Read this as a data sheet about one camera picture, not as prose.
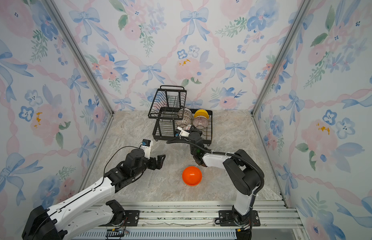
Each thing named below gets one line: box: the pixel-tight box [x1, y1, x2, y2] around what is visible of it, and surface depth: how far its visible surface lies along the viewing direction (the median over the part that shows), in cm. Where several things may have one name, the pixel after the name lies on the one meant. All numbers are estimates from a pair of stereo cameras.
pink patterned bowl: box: [193, 115, 209, 130], surface depth 111 cm
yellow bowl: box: [194, 109, 210, 119], surface depth 111 cm
